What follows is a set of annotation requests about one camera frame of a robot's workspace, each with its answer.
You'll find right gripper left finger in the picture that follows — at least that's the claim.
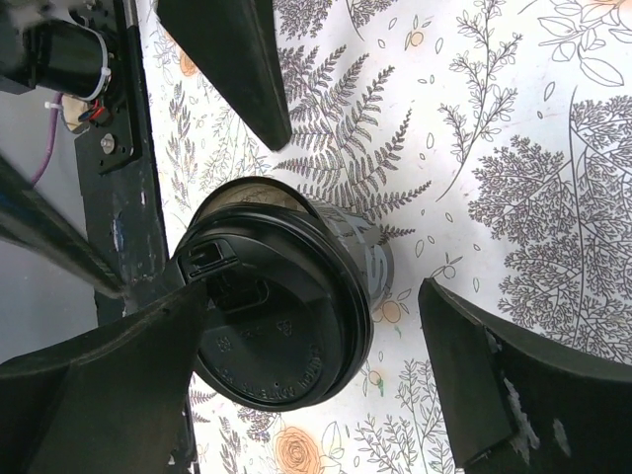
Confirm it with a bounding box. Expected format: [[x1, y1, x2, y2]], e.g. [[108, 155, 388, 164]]
[[1, 283, 206, 473]]

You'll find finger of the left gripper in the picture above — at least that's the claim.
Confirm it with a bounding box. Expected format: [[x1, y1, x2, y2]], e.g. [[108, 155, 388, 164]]
[[156, 0, 292, 151], [1, 159, 123, 298]]

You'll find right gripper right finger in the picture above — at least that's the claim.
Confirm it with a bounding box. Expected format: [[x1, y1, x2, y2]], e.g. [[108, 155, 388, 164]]
[[418, 278, 631, 473]]

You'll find floral table mat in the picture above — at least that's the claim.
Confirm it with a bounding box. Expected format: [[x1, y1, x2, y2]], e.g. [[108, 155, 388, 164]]
[[138, 1, 631, 473]]

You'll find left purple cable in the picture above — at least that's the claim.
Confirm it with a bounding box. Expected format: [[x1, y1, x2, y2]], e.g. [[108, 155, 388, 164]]
[[32, 91, 65, 187]]

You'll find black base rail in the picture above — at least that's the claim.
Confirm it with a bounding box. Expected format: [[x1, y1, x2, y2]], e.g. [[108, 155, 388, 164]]
[[73, 0, 198, 474]]

